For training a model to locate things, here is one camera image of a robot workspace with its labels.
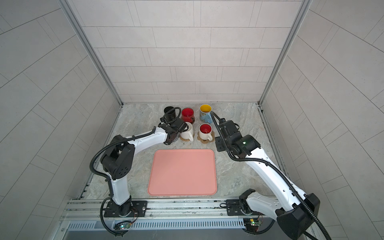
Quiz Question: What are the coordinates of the woven rattan round coaster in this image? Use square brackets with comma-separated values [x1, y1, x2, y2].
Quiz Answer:
[180, 136, 194, 142]

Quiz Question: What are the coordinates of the black mug red inside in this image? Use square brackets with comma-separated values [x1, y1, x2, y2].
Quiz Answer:
[181, 108, 195, 124]

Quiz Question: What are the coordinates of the white mug red inside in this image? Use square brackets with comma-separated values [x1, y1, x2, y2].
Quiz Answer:
[199, 124, 213, 142]

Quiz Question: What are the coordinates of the blue mug yellow inside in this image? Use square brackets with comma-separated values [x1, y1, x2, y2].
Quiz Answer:
[199, 104, 213, 124]

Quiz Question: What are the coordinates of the cork paw print coaster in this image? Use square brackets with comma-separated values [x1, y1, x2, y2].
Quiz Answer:
[197, 132, 215, 144]

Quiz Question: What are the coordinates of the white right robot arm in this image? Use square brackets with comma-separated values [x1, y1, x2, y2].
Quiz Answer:
[213, 119, 331, 240]

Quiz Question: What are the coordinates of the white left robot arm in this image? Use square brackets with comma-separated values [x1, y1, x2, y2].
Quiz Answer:
[101, 118, 189, 217]

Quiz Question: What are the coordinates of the pink tray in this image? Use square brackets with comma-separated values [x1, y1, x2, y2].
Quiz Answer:
[148, 149, 218, 197]

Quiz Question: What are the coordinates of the right circuit board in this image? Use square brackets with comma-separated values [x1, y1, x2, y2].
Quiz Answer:
[243, 218, 262, 229]

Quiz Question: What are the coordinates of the circuit board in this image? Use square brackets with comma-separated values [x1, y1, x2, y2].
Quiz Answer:
[114, 221, 133, 231]
[243, 218, 262, 229]

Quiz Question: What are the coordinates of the left circuit board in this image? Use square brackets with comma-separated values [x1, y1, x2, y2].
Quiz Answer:
[114, 221, 133, 231]

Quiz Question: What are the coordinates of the metal corner profile right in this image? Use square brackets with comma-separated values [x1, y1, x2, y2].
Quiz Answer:
[259, 0, 312, 106]

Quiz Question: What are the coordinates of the metal corner profile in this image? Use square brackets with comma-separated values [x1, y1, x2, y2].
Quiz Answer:
[58, 0, 124, 106]
[259, 0, 312, 106]

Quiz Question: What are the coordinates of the metal corner profile left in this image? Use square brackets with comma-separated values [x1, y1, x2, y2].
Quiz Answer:
[58, 0, 124, 106]

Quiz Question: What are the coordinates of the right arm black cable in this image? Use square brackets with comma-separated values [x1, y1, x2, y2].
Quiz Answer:
[209, 110, 332, 240]

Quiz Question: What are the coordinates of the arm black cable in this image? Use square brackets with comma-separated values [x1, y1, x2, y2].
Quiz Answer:
[209, 110, 332, 240]
[89, 106, 182, 237]

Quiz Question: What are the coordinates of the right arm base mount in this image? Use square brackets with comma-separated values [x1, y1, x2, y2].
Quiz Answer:
[220, 189, 260, 216]

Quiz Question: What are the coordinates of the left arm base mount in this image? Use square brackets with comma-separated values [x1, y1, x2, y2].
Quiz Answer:
[103, 197, 148, 218]

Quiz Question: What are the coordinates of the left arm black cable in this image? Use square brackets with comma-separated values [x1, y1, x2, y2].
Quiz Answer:
[89, 106, 182, 237]

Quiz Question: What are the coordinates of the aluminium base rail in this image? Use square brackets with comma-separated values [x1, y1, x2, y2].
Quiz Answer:
[58, 196, 310, 232]

